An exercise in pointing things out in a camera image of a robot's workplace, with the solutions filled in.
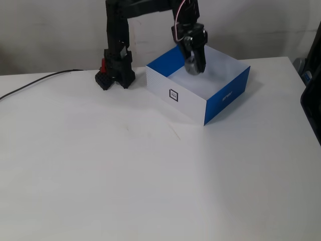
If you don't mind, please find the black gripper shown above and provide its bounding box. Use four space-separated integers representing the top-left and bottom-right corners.
171 22 209 75

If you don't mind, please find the gray block with square hole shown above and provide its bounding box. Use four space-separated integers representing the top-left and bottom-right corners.
185 55 205 76

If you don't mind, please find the blue and white cardboard box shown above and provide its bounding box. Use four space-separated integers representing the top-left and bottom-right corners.
145 37 251 126

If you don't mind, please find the black table clamp block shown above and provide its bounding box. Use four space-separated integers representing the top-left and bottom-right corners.
94 71 114 92

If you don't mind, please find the gray object with blue sticker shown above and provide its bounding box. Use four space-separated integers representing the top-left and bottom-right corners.
293 57 314 85

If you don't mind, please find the black plastic case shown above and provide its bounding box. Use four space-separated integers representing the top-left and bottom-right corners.
299 24 321 148

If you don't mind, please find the white servo wire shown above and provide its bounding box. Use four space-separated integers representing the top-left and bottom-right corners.
174 0 188 43

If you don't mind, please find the black power cable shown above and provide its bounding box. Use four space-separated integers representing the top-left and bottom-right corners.
0 69 85 101

